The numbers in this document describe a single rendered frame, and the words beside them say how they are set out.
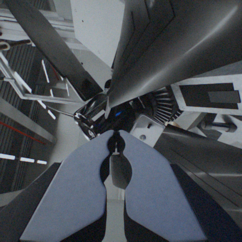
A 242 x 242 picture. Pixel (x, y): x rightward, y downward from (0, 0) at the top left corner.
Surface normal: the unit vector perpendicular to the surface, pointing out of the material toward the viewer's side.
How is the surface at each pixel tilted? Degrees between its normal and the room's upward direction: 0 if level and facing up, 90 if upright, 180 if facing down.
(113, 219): 90
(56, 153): 90
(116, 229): 90
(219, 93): 50
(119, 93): 16
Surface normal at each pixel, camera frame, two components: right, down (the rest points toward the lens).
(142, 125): -0.53, -0.07
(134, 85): -0.93, 0.08
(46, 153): 0.10, -0.27
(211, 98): -0.69, 0.62
